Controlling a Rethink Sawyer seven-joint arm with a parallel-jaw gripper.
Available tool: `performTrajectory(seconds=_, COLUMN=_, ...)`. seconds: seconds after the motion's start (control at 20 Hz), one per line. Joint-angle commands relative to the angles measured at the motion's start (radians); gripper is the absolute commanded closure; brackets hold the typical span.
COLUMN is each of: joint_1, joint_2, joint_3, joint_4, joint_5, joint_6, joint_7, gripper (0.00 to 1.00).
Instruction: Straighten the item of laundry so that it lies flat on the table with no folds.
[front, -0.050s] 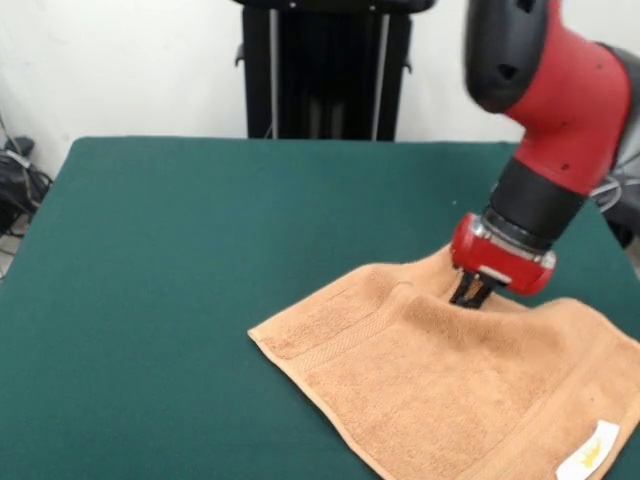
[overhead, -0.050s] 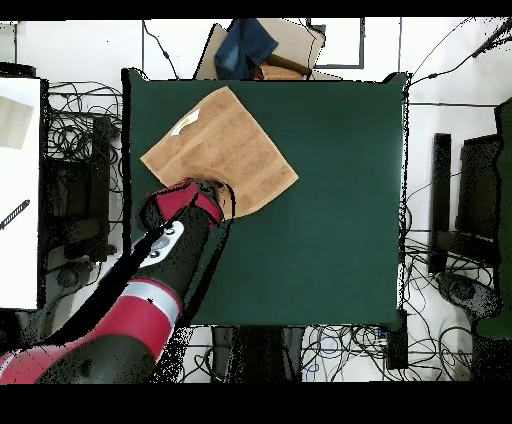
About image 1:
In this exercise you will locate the dark green table cloth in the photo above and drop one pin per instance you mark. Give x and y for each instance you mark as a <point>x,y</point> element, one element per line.
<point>125,300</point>

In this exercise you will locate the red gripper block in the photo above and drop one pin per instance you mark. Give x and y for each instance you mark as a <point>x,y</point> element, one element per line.
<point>495,265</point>

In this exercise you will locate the tan terry towel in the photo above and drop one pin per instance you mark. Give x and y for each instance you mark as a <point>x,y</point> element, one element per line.
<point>450,375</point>

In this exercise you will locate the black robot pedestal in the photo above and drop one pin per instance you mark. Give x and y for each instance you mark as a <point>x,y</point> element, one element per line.
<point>320,75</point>

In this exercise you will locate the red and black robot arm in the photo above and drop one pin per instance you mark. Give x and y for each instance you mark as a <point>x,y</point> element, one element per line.
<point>560,100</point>

